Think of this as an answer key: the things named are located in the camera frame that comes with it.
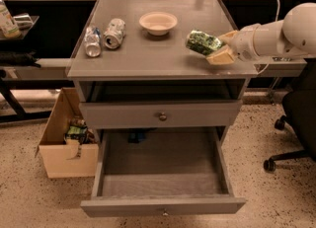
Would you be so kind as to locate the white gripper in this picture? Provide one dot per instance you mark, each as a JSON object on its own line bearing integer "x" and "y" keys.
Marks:
{"x": 243, "y": 43}

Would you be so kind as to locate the green soda can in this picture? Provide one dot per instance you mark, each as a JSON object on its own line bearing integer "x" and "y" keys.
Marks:
{"x": 203, "y": 43}

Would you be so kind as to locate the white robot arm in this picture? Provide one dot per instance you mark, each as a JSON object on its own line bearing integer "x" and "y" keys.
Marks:
{"x": 292, "y": 37}

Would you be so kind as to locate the closed grey top drawer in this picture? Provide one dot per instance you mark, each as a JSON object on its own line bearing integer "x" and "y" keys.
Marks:
{"x": 145, "y": 115}

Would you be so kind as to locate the grey drawer cabinet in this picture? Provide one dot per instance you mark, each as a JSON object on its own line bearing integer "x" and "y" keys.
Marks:
{"x": 151, "y": 69}

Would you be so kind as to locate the silver white soda can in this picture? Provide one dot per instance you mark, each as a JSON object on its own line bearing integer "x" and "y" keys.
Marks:
{"x": 114, "y": 33}

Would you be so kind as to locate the open grey middle drawer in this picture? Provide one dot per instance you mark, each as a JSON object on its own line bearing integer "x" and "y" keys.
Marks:
{"x": 173, "y": 171}

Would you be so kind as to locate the silver can on side table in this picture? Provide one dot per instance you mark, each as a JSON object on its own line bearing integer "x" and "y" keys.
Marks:
{"x": 24, "y": 21}

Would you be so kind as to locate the black office chair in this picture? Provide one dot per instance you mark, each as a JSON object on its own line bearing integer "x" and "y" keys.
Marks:
{"x": 299, "y": 106}

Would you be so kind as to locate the crushed clear plastic bottle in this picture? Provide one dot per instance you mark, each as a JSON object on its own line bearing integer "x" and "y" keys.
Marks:
{"x": 92, "y": 41}

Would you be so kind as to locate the snack packets in box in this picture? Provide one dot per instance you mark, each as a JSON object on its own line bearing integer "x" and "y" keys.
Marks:
{"x": 79, "y": 131}

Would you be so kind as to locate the cardboard box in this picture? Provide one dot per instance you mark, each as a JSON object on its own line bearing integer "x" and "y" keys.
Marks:
{"x": 62, "y": 159}

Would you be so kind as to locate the green label bottle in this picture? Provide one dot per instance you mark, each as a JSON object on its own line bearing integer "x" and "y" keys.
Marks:
{"x": 7, "y": 24}

